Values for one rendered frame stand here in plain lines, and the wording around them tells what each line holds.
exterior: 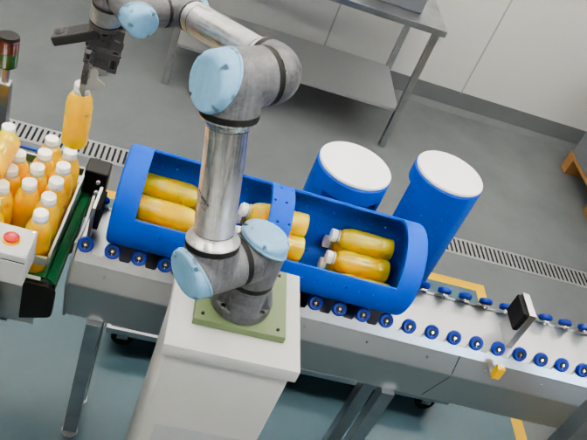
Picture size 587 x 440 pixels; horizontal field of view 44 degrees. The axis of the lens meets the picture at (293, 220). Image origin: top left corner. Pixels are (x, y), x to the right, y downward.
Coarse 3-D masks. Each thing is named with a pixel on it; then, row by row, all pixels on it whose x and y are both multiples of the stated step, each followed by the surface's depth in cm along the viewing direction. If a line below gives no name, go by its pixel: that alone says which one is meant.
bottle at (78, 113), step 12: (72, 96) 181; (84, 96) 182; (72, 108) 182; (84, 108) 182; (72, 120) 185; (84, 120) 185; (72, 132) 187; (84, 132) 188; (72, 144) 190; (84, 144) 192
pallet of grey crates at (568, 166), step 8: (584, 136) 535; (584, 144) 532; (576, 152) 541; (584, 152) 530; (568, 160) 547; (576, 160) 537; (584, 160) 527; (568, 168) 546; (576, 168) 546; (584, 168) 525; (584, 176) 521; (584, 208) 511
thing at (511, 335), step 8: (520, 296) 227; (528, 296) 227; (512, 304) 229; (520, 304) 224; (528, 304) 224; (512, 312) 228; (520, 312) 223; (528, 312) 221; (504, 320) 234; (512, 320) 226; (520, 320) 222; (528, 320) 222; (504, 328) 233; (512, 328) 225; (520, 328) 224; (504, 336) 232; (512, 336) 227; (520, 336) 226; (512, 344) 229
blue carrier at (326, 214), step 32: (128, 160) 189; (160, 160) 208; (192, 160) 201; (128, 192) 186; (256, 192) 215; (288, 192) 201; (128, 224) 189; (288, 224) 196; (320, 224) 223; (352, 224) 223; (384, 224) 221; (416, 224) 211; (320, 256) 224; (416, 256) 202; (320, 288) 202; (352, 288) 202; (384, 288) 202; (416, 288) 202
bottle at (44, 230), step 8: (32, 216) 185; (32, 224) 184; (40, 224) 184; (48, 224) 186; (40, 232) 184; (48, 232) 186; (40, 240) 186; (48, 240) 188; (40, 248) 188; (48, 248) 190; (32, 264) 191; (32, 272) 193
